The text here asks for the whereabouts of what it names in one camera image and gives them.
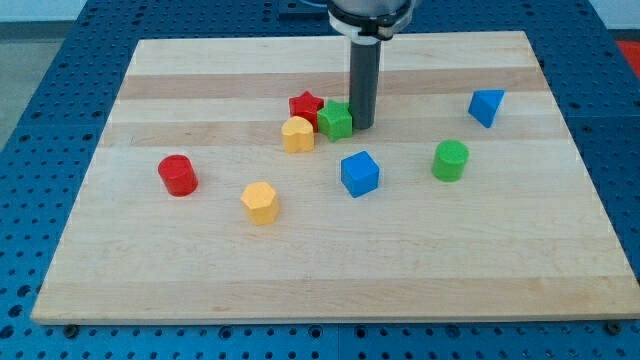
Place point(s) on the blue triangle block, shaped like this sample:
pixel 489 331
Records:
pixel 485 105

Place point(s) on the green cylinder block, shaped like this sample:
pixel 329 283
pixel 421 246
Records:
pixel 450 160

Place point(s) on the red star block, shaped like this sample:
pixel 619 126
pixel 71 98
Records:
pixel 306 106

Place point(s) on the green star block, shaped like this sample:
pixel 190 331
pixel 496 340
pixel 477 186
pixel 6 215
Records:
pixel 335 120

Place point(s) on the wooden board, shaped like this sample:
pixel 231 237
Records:
pixel 522 236

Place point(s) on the blue cube block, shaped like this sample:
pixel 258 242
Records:
pixel 359 174

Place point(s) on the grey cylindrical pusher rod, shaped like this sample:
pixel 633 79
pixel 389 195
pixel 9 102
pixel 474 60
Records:
pixel 363 83

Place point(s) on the red cylinder block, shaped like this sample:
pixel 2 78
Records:
pixel 178 175

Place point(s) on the yellow hexagon block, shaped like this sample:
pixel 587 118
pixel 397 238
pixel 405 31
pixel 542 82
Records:
pixel 261 204

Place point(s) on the yellow heart block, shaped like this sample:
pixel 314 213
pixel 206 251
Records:
pixel 297 135

